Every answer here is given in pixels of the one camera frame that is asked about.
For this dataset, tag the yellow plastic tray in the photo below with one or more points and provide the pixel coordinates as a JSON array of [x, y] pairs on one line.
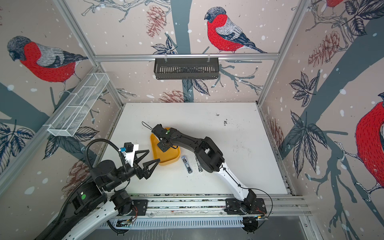
[[172, 155]]

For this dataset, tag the aluminium top crossbar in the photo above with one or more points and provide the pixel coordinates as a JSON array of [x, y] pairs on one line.
[[148, 58]]

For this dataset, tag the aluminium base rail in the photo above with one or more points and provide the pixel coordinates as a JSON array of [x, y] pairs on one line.
[[162, 212]]

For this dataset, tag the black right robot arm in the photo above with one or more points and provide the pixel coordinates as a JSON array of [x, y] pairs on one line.
[[211, 160]]

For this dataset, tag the black hanging wire basket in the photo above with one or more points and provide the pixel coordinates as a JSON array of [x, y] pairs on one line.
[[187, 69]]

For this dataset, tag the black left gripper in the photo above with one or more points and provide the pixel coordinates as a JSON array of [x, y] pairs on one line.
[[144, 172]]

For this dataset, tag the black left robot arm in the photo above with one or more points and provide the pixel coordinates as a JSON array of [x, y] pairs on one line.
[[99, 188]]

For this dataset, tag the light blue stapler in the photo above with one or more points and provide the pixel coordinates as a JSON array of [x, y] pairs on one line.
[[187, 165]]

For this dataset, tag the white wire mesh basket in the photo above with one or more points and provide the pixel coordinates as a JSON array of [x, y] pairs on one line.
[[81, 102]]

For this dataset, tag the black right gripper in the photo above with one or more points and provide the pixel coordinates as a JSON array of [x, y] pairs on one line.
[[164, 148]]

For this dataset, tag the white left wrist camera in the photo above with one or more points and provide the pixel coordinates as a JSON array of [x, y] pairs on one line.
[[128, 152]]

